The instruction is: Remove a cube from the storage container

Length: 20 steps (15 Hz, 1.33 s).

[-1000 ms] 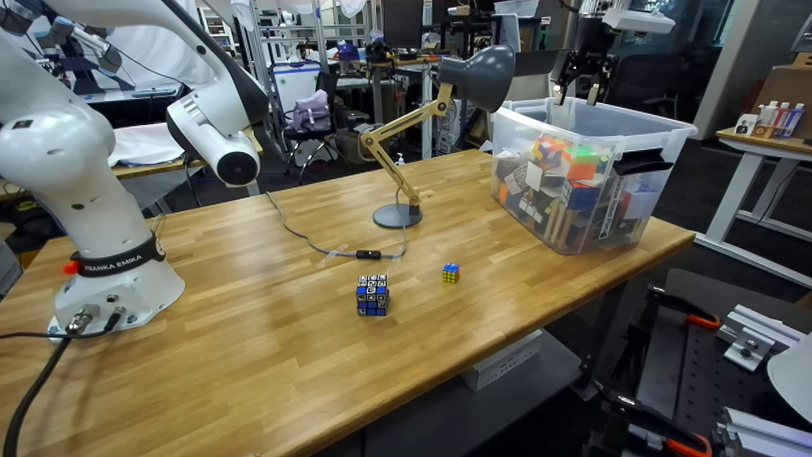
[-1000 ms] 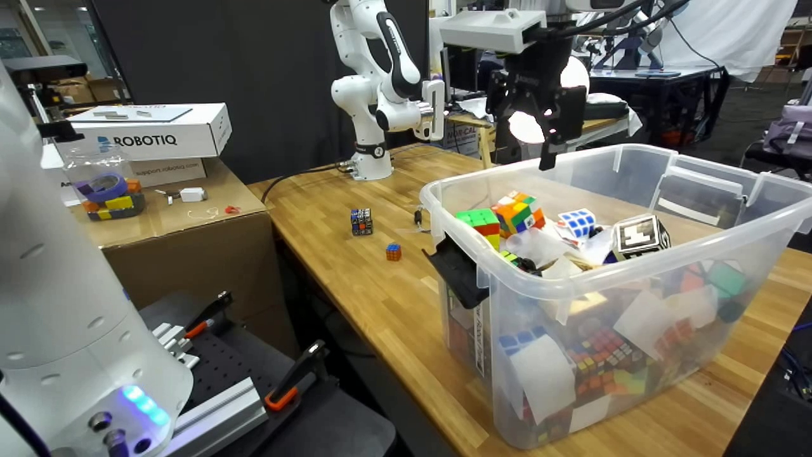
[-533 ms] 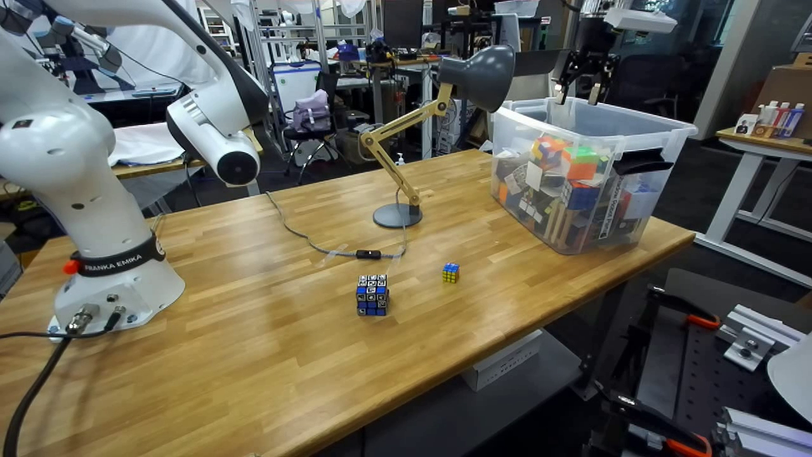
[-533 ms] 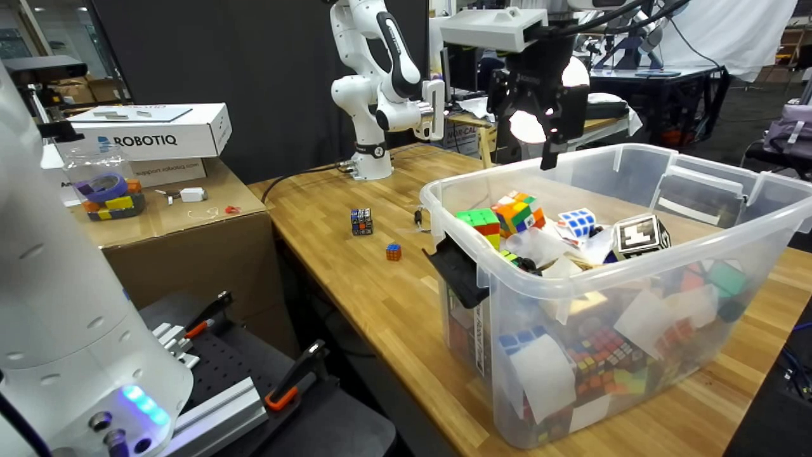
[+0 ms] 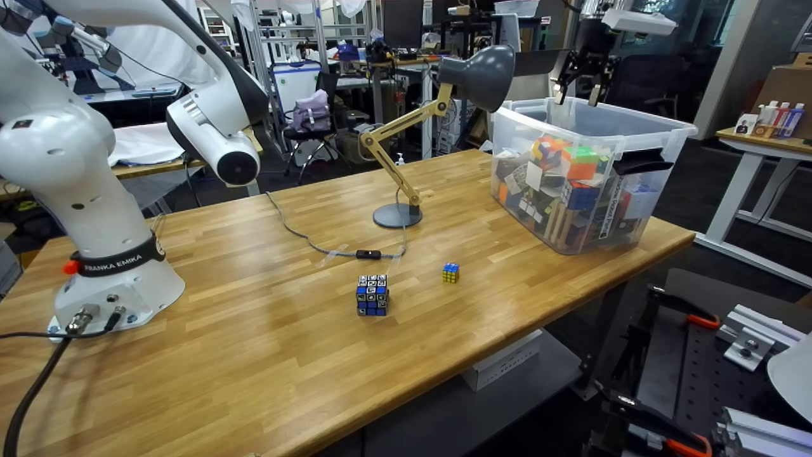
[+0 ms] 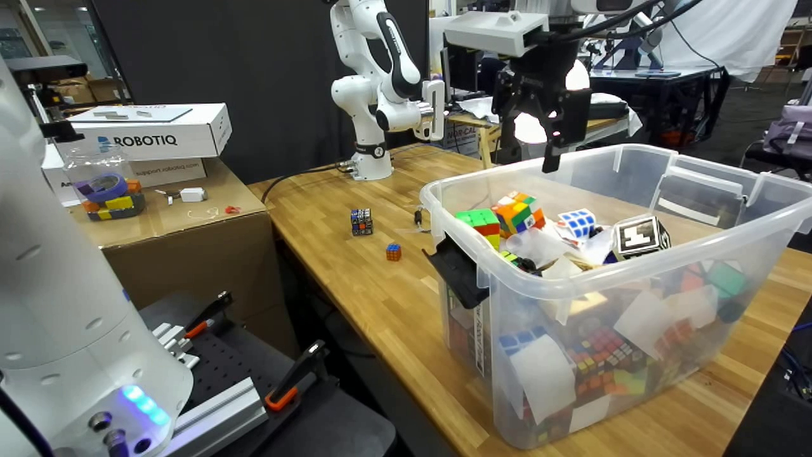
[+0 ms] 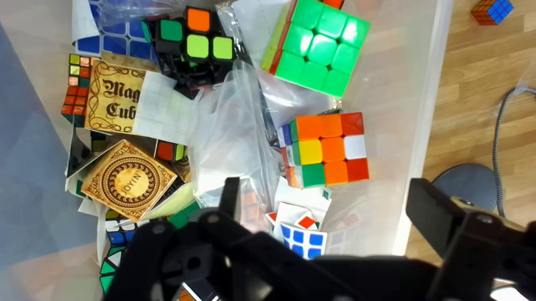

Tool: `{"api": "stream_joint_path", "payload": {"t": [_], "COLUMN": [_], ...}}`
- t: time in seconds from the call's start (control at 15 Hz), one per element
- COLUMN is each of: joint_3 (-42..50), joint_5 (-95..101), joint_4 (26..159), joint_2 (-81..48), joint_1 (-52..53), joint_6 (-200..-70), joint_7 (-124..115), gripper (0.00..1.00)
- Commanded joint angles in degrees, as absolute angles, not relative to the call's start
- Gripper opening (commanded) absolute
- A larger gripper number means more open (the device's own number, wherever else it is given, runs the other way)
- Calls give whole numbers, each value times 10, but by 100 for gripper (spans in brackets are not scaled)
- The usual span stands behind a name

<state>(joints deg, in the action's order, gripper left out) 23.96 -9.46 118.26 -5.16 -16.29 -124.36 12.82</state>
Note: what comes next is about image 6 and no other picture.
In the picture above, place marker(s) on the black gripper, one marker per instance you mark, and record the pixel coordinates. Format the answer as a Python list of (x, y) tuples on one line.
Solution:
[(547, 81)]

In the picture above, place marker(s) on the black white tag cube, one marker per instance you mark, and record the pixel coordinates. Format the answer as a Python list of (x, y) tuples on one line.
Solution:
[(635, 238)]

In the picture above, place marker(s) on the large white robot base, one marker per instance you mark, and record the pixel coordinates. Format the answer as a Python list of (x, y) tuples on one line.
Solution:
[(52, 296)]

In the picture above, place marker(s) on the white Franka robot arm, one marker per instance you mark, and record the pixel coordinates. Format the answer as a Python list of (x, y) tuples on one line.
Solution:
[(364, 92)]

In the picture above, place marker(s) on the stickerless multicolour puzzle cube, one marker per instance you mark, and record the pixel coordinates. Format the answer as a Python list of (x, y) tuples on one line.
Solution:
[(517, 213)]

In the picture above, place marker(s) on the green puzzle cube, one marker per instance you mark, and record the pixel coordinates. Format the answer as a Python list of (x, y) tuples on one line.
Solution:
[(477, 219)]

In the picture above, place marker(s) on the white blue puzzle cube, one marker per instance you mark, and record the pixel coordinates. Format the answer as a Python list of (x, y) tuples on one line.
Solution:
[(580, 224)]

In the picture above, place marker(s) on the small blue red Rubik's cube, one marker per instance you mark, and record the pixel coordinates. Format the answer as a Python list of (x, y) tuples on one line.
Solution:
[(394, 252)]

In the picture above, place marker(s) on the dark multicolour puzzle cube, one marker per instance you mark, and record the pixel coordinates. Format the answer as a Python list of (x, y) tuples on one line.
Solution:
[(361, 222)]

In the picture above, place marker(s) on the black multicolour Rubik's cube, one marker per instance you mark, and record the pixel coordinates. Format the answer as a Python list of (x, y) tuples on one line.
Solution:
[(605, 360)]

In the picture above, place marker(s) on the clear plastic storage container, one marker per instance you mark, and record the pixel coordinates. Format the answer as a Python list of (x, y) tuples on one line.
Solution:
[(744, 256)]

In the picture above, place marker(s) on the teal green cube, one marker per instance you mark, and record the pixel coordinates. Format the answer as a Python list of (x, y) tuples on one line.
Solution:
[(725, 285)]

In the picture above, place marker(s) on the clear plastic bag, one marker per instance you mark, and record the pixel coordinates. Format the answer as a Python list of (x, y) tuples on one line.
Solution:
[(536, 247)]

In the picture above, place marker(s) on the small black device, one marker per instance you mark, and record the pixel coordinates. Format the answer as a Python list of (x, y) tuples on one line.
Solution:
[(418, 218)]

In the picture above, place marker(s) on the black draped table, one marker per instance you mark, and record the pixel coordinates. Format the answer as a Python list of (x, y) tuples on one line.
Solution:
[(667, 106)]

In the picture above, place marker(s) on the white cloth sheet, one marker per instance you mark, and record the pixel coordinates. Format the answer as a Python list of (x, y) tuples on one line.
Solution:
[(725, 34)]

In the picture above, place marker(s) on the white paper card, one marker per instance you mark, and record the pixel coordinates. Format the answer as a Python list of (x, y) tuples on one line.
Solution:
[(540, 371)]

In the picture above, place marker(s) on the small red object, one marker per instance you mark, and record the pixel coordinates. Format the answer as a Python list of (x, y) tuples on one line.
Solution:
[(232, 209)]

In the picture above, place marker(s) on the black orange clamp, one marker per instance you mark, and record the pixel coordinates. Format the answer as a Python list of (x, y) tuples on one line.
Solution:
[(207, 317), (294, 371)]

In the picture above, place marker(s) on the small white box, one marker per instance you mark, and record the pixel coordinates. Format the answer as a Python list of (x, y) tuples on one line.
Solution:
[(191, 195)]

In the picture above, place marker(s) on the brown cardboard box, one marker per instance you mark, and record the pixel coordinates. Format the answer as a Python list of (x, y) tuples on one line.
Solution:
[(193, 256)]

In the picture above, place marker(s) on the black breadboard plate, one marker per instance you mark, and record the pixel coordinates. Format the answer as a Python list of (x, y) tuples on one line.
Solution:
[(243, 357)]

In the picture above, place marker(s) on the flat white box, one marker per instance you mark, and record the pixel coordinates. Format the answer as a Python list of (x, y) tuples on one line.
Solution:
[(167, 171)]

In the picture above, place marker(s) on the white Robotiq box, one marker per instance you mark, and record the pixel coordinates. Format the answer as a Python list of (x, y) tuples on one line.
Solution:
[(153, 135)]

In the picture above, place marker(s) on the aluminium extrusion bar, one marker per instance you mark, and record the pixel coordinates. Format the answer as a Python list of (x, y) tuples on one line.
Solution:
[(218, 416)]

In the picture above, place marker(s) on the clear tub of colourful blocks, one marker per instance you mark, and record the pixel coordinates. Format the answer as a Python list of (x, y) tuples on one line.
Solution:
[(110, 200)]

